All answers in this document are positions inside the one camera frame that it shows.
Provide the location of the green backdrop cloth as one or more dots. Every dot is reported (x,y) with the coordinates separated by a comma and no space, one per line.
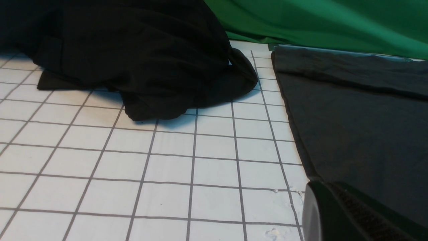
(390,27)

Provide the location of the gray long-sleeve shirt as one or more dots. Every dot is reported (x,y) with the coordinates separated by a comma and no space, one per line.
(361,121)

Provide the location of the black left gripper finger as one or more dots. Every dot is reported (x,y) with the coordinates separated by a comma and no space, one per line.
(340,212)

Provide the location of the gray metal bar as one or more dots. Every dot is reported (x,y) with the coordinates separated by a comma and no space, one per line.
(273,46)

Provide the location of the black crumpled cloth pile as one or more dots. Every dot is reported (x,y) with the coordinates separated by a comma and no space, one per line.
(162,56)

